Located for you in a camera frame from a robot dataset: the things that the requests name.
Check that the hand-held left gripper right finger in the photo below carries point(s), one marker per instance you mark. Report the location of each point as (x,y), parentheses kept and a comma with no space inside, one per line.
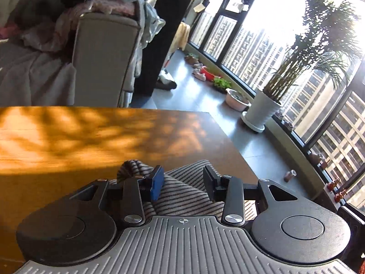
(211,184)

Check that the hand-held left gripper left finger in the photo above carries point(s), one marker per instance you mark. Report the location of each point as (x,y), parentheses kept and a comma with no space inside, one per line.
(156,185)

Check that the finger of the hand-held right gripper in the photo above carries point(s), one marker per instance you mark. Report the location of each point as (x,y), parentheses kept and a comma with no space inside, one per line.
(353,231)

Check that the striped knit garment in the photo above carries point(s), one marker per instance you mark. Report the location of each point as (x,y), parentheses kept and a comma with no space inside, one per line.
(182,188)

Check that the pink clothes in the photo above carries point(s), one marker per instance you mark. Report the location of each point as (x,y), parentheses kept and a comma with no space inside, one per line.
(114,7)

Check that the row of small windowsill figurines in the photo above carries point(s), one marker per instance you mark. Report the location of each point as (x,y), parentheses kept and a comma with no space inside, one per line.
(340,195)

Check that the small brown cylinder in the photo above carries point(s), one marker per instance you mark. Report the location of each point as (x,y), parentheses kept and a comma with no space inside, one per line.
(290,175)

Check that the pink and white basin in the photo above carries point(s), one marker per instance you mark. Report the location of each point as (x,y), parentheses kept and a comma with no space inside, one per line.
(236,104)

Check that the potted palm in white pot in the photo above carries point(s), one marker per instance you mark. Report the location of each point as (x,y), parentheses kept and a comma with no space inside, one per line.
(262,111)

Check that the tray of green seedlings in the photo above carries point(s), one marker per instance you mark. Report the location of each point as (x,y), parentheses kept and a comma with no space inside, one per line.
(221,84)

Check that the pink figurine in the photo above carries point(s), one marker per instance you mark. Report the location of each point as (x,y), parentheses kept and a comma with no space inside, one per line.
(199,75)

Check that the red pot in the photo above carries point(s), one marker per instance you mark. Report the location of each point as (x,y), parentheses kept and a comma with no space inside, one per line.
(209,74)

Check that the small succulent pot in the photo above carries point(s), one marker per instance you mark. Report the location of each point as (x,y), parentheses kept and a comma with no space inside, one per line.
(191,59)

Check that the grey upholstered chair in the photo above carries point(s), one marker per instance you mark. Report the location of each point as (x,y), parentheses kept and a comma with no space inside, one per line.
(102,60)

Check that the black framed window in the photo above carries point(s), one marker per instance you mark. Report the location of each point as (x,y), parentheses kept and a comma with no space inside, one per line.
(256,42)

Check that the cream towel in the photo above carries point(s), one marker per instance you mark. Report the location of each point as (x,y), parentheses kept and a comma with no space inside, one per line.
(182,35)

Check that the dark curtain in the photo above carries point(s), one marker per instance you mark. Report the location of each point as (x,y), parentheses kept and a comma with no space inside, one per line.
(165,34)

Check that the grey covered sofa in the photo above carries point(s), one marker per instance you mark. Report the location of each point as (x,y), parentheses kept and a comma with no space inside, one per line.
(28,77)

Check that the white crumpled blanket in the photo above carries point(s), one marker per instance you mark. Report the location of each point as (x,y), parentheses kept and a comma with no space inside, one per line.
(40,38)

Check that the grey pillow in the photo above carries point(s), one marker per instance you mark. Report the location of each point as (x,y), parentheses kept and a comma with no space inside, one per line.
(37,8)

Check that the pink cloth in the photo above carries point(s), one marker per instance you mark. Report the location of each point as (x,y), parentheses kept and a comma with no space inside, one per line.
(7,31)

